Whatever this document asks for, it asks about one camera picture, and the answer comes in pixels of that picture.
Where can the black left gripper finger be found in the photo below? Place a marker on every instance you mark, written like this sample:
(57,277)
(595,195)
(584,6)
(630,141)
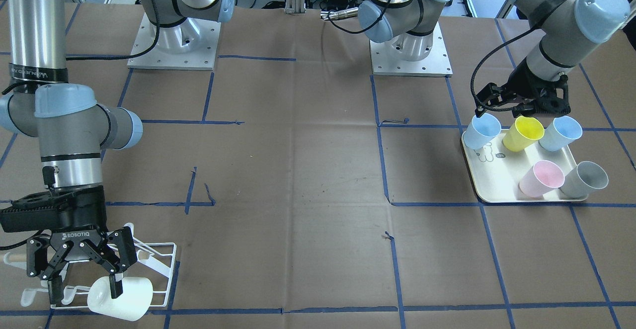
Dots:
(521,109)
(492,98)

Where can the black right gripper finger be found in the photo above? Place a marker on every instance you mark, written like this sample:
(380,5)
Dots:
(115,252)
(47,270)

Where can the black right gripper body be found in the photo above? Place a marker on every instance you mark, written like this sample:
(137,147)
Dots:
(79,235)

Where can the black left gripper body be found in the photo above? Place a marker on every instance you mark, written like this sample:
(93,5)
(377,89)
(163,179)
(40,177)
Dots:
(521,84)

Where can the light blue cup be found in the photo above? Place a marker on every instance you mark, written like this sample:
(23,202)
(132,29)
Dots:
(561,132)
(481,131)

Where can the white ikea cup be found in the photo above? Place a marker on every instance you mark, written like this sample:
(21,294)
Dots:
(131,305)

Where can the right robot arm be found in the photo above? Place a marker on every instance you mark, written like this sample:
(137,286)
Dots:
(40,101)

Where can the yellow cup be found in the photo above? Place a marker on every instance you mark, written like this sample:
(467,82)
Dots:
(523,133)

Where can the pink cup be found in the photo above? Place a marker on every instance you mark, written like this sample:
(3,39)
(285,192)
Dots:
(543,177)

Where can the grey cup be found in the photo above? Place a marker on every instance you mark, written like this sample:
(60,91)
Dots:
(587,177)

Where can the cream bunny tray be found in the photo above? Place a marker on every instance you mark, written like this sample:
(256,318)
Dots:
(496,171)

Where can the white wire cup rack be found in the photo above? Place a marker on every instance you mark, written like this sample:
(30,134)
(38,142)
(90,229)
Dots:
(155,261)

